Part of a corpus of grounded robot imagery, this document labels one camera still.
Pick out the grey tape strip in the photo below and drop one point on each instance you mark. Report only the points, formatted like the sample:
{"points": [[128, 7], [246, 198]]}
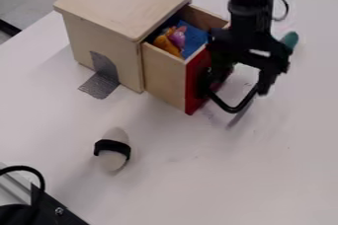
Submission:
{"points": [[103, 77]]}

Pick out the teal toy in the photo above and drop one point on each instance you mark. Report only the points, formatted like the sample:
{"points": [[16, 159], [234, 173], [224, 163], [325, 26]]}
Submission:
{"points": [[291, 39]]}

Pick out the orange toy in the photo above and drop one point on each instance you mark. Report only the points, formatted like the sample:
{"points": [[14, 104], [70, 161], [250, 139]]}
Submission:
{"points": [[167, 45]]}

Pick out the cabinet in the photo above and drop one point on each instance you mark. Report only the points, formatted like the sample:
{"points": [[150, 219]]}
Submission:
{"points": [[119, 8]]}

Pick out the white toy with black band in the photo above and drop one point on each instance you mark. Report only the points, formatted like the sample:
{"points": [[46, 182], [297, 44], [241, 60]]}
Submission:
{"points": [[115, 161]]}

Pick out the blue cloth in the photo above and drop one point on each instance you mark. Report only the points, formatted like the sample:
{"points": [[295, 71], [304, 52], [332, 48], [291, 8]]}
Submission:
{"points": [[196, 39]]}

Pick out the drawer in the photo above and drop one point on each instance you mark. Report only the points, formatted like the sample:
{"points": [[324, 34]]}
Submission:
{"points": [[165, 74]]}

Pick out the black equipment box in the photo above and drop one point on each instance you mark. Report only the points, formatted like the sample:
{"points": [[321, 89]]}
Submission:
{"points": [[39, 210]]}

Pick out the purple toy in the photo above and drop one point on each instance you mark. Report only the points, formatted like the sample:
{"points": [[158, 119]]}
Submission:
{"points": [[178, 37]]}

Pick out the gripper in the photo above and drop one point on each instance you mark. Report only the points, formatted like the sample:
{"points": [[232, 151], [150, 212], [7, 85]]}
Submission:
{"points": [[246, 46]]}

